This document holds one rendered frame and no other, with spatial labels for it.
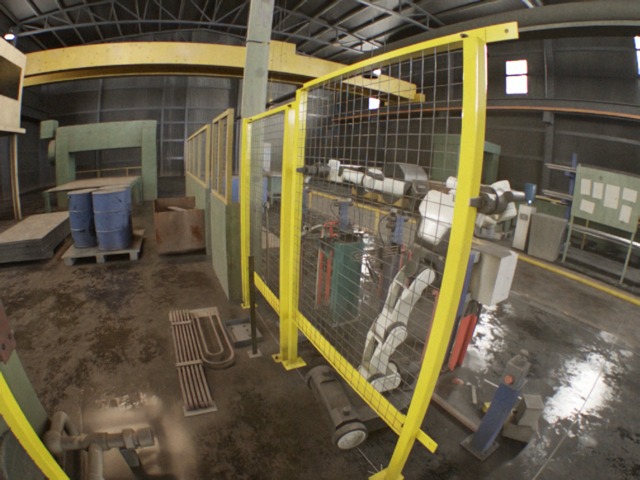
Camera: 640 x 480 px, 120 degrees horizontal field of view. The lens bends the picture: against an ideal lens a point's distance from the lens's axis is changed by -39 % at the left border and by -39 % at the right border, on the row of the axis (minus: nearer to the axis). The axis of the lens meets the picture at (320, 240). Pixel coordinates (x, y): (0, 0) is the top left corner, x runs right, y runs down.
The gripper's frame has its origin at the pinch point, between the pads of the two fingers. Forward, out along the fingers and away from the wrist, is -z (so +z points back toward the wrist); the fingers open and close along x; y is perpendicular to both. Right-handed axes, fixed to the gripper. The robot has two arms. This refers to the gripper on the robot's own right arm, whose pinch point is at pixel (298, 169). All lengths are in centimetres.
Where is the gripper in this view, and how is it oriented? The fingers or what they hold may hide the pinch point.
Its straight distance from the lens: 178.5
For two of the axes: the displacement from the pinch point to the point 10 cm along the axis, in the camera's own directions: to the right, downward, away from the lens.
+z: 8.8, -0.8, 4.7
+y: 0.5, -9.6, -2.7
